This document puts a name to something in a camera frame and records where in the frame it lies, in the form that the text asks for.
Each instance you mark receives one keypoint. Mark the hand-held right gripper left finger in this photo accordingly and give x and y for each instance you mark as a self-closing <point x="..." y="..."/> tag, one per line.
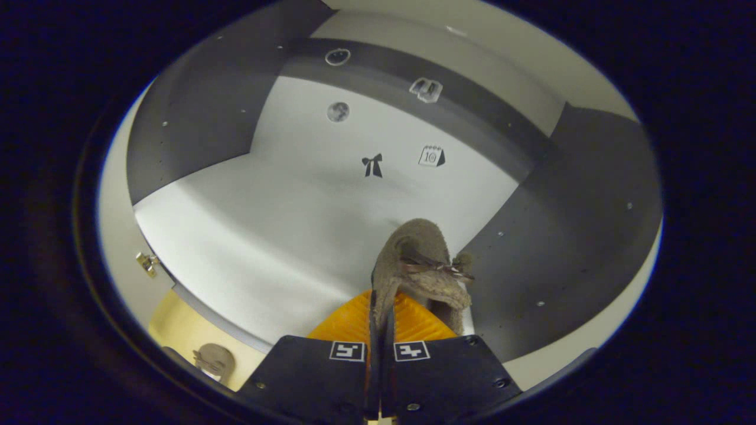
<point x="307" y="378"/>

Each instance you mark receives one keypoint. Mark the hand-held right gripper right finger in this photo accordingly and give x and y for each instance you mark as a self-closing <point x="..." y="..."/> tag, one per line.
<point x="449" y="378"/>

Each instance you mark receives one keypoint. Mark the brown fuzzy shoe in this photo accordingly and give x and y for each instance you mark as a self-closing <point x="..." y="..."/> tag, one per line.
<point x="215" y="357"/>
<point x="419" y="242"/>

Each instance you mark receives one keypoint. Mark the white cabinet door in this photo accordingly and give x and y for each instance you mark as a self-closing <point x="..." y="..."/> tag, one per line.
<point x="590" y="342"/>
<point x="121" y="236"/>

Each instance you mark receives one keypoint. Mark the white shoe cabinet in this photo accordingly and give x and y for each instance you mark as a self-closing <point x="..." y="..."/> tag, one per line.
<point x="207" y="118"/>

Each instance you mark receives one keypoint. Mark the metal door hinge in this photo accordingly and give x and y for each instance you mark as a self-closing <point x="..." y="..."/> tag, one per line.
<point x="147" y="264"/>

